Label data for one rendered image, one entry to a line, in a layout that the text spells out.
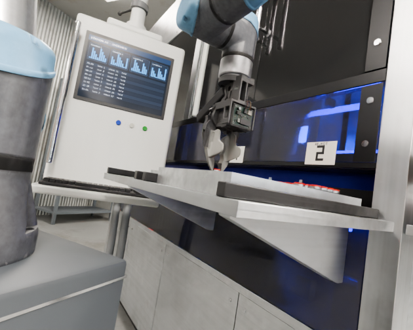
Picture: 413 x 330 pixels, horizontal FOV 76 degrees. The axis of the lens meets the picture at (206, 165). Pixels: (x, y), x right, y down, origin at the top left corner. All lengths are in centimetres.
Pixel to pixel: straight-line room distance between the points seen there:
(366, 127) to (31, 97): 63
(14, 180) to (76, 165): 96
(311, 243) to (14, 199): 48
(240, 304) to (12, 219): 74
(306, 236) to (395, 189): 20
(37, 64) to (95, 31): 109
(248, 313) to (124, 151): 83
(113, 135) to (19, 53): 98
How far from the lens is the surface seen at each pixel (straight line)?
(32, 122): 33
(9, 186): 31
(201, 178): 43
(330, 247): 63
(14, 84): 31
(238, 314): 94
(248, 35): 66
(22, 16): 50
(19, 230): 32
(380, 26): 80
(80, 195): 104
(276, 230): 49
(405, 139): 66
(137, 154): 128
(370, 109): 71
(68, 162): 127
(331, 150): 73
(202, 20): 59
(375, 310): 68
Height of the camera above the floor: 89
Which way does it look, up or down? 4 degrees up
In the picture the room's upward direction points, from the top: 9 degrees clockwise
